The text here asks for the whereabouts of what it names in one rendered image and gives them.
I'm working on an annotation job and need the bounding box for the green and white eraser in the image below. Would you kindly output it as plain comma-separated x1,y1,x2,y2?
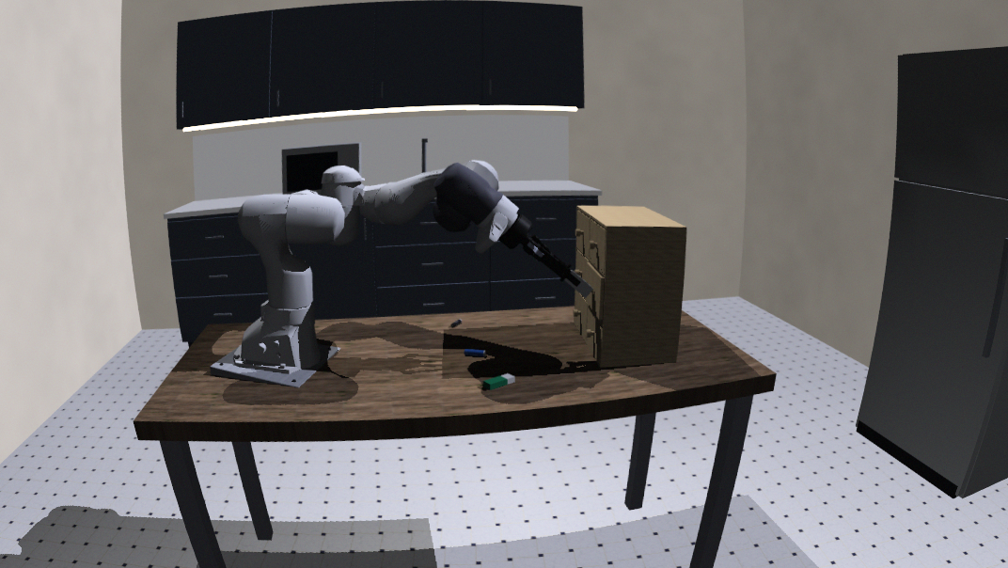
483,373,515,390

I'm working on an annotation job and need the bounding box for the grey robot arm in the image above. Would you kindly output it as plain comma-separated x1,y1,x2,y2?
233,160,518,374

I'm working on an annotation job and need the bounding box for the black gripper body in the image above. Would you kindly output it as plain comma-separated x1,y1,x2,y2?
499,214,540,253

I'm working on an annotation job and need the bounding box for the small dark brown chest of drawers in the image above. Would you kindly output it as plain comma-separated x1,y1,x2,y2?
574,206,686,368

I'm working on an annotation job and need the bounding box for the brown wooden drawer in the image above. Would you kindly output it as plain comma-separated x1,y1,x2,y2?
589,219,606,273
586,262,605,320
586,306,602,364
573,291,588,339
575,249,589,281
575,210,590,256

